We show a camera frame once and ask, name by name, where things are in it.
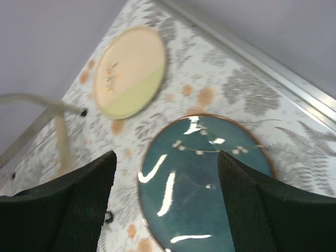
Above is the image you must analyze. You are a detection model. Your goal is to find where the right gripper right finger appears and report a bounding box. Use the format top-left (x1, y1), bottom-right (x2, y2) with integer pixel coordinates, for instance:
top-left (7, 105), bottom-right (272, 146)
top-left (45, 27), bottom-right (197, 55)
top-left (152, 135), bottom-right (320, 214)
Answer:
top-left (217, 151), bottom-right (335, 251)

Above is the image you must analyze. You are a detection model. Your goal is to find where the aluminium frame rail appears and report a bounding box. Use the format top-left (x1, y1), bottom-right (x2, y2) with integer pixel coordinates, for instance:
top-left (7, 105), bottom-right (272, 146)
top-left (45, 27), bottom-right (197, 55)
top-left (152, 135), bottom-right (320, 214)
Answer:
top-left (155, 1), bottom-right (335, 123)

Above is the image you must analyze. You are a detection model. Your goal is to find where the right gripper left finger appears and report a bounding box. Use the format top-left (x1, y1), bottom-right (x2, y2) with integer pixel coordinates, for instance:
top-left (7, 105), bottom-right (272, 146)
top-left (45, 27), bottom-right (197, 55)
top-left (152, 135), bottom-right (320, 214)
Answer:
top-left (1, 151), bottom-right (117, 251)

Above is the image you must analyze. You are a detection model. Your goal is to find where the beige plate with sprig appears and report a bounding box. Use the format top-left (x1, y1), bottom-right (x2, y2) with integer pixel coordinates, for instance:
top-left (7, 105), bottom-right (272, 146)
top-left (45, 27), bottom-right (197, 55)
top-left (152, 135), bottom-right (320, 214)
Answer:
top-left (92, 26), bottom-right (166, 119)

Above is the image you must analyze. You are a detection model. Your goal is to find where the floral table mat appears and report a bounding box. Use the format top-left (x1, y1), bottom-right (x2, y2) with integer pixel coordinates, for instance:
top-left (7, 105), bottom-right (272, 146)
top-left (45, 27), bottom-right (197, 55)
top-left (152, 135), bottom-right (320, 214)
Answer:
top-left (0, 0), bottom-right (336, 252)

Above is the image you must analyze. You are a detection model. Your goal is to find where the steel dish rack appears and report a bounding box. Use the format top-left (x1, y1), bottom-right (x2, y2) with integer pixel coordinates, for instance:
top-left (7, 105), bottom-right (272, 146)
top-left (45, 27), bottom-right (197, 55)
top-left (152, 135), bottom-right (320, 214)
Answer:
top-left (1, 93), bottom-right (88, 169)

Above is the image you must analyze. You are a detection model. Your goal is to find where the teal floral plate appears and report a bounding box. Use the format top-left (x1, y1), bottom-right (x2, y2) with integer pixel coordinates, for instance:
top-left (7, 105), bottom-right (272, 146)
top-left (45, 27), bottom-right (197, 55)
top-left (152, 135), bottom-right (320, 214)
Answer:
top-left (138, 113), bottom-right (276, 251)

